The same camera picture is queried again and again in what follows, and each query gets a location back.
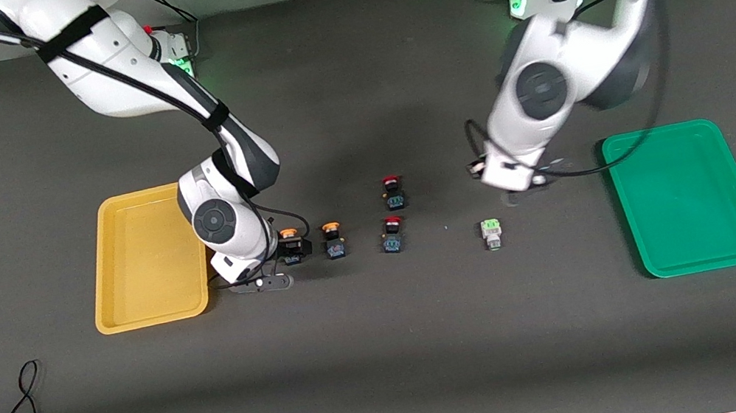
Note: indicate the dark grey table mat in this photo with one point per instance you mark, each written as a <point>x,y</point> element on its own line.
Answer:
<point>397,381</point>

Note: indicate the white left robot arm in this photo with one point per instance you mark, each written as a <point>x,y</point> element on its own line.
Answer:
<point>574,52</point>

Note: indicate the yellow push button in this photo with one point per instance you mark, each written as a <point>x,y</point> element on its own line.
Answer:
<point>334,243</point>
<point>288,232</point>

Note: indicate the green push button square block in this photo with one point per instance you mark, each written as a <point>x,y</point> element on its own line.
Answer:
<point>491,233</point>

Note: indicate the green plastic tray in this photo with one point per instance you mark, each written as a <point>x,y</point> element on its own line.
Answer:
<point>688,198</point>

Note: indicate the red push button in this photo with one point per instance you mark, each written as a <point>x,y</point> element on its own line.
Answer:
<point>393,238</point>
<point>394,195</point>

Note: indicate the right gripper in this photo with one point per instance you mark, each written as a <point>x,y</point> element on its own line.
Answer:
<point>291,251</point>

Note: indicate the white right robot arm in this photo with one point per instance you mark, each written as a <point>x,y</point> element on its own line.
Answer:
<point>114,77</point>

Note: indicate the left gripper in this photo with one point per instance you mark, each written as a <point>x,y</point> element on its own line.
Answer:
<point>470,167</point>

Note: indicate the yellow plastic tray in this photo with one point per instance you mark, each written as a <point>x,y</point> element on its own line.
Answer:
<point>147,273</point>

